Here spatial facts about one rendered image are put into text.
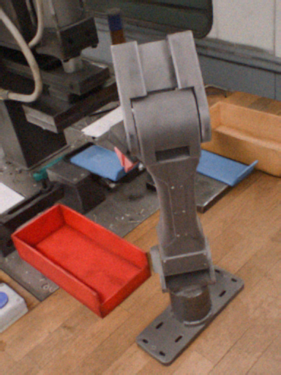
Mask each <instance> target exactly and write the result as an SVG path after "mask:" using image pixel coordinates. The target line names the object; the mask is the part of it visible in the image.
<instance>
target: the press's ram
mask: <svg viewBox="0 0 281 375"><path fill-rule="evenodd" d="M30 51H32V53H33V55H34V58H35V60H36V63H37V66H38V68H39V69H40V72H41V76H42V82H43V83H45V84H49V85H51V86H52V87H50V88H49V92H46V93H44V94H41V95H40V97H39V98H38V100H37V101H34V102H31V103H24V104H23V105H22V106H23V110H24V113H26V117H27V119H28V122H31V123H33V124H36V125H39V126H41V127H42V128H44V129H46V130H49V131H52V132H55V133H60V132H61V131H62V130H66V129H67V127H69V126H70V125H73V124H75V123H76V122H79V121H80V120H82V119H84V118H85V117H87V116H89V114H92V113H94V112H95V111H97V110H98V109H101V108H102V107H104V106H106V105H107V104H108V103H111V102H112V101H114V100H116V99H117V98H119V91H118V86H117V81H116V76H113V75H110V72H109V68H108V66H106V65H103V64H100V63H96V62H90V61H87V60H84V59H81V58H80V55H81V53H82V51H79V52H77V53H75V54H73V55H72V56H71V58H70V59H69V61H68V62H65V63H63V60H60V59H59V58H58V57H56V56H51V55H46V56H41V55H39V54H38V53H37V51H36V48H35V49H32V50H30ZM2 60H3V62H4V66H5V69H6V70H7V71H10V72H12V73H14V74H17V75H22V76H24V77H27V78H31V79H34V75H33V72H32V69H31V66H30V64H29V63H28V61H27V59H26V57H25V55H24V52H23V51H18V52H17V53H14V55H11V56H8V57H7V58H4V59H2Z"/></svg>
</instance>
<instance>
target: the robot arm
mask: <svg viewBox="0 0 281 375"><path fill-rule="evenodd" d="M110 50H111V54H112V59H113V63H114V68H115V73H116V81H117V86H118V91H119V99H120V105H121V112H122V113H123V117H124V119H123V120H121V121H119V122H117V123H116V124H114V125H112V127H109V130H108V134H109V136H108V140H109V141H110V142H111V143H112V144H113V145H114V146H115V151H116V154H117V155H118V158H119V161H120V163H121V165H122V167H123V166H125V171H126V172H128V171H129V170H130V169H131V168H132V167H134V166H135V165H136V164H137V163H138V162H139V161H140V162H141V163H142V164H143V168H147V169H148V171H149V172H150V174H151V176H152V178H153V180H154V182H155V185H156V189H157V198H158V199H159V203H160V221H159V223H158V224H157V226H155V228H156V233H157V241H159V244H156V245H154V247H150V251H151V252H150V254H151V259H152V263H153V270H154V273H159V275H160V283H161V287H162V293H163V294H164V293H169V294H170V298H171V303H170V305H169V306H168V307H166V308H165V309H164V310H163V311H162V313H161V314H160V315H159V316H157V317H156V318H155V319H154V320H153V322H151V323H150V324H149V325H148V326H147V327H145V328H144V329H143V331H142V332H141V333H140V334H139V335H138V336H137V337H136V342H137V345H138V347H140V348H141V350H143V351H144V352H146V353H147V354H149V355H150V356H151V357H153V359H154V360H156V361H157V362H159V363H160V364H162V365H163V366H169V365H171V364H172V363H173V362H174V361H175V360H176V359H177V358H178V357H179V356H180V355H181V354H182V353H183V352H184V351H185V350H186V349H187V347H188V346H189V345H190V344H191V343H192V342H193V341H194V340H195V339H196V338H197V337H198V336H199V335H200V334H201V333H202V332H203V331H204V330H205V329H206V327H207V326H208V325H209V324H210V323H211V322H212V321H214V320H215V318H216V317H217V316H218V315H219V314H220V313H221V312H222V311H223V310H225V307H226V306H227V305H228V304H229V303H230V302H231V301H232V300H233V299H234V298H235V297H236V296H237V295H238V294H239V293H240V292H241V291H242V290H243V288H244V281H243V280H242V279H241V278H239V277H236V275H234V274H232V273H230V272H228V271H226V270H224V269H222V268H220V267H219V266H217V265H213V262H212V257H211V249H210V245H209V239H208V237H207V236H204V234H203V227H202V225H201V220H200V218H199V216H198V214H197V204H196V193H195V178H196V172H197V168H198V165H199V163H200V157H201V144H202V143H207V142H211V120H210V113H209V105H208V102H207V98H206V92H205V88H204V84H203V78H202V77H201V71H200V68H199V63H198V57H197V53H196V49H195V43H194V39H193V35H192V32H191V31H184V32H180V33H175V34H167V36H166V40H162V41H158V42H150V43H145V44H141V45H138V44H137V41H134V42H127V43H122V44H118V45H111V46H110ZM176 88H179V89H178V90H176ZM131 106H132V109H133V111H132V109H131ZM159 245H160V248H159ZM160 254H161V256H160ZM161 258H162V261H161ZM162 266H163V269H162ZM180 339H181V340H180ZM178 341H179V342H178ZM177 342H178V343H177ZM145 343H147V344H145ZM162 355H163V356H162Z"/></svg>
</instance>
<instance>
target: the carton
mask: <svg viewBox="0 0 281 375"><path fill-rule="evenodd" d="M209 113H210V120H211V142H207V143H202V144H201V148H203V149H205V150H207V151H210V152H213V153H216V154H219V155H223V156H225V157H229V158H232V159H234V160H238V161H241V162H243V163H245V164H247V165H250V166H251V165H252V164H253V163H254V162H255V161H256V160H258V162H257V164H256V165H255V167H254V168H253V169H255V170H257V171H262V172H263V173H266V174H268V175H270V176H273V177H276V178H279V179H281V116H278V115H274V114H268V113H265V112H262V111H256V110H252V109H250V108H248V107H244V106H240V105H235V104H232V103H227V102H223V101H220V100H219V101H218V102H216V103H215V104H213V105H212V106H211V107H210V108H209Z"/></svg>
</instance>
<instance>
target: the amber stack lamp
mask: <svg viewBox="0 0 281 375"><path fill-rule="evenodd" d="M109 33H110V41H111V44H113V45H118V44H122V43H125V42H126V41H127V40H126V34H125V31H124V27H122V29H119V30H116V31H110V30H109Z"/></svg>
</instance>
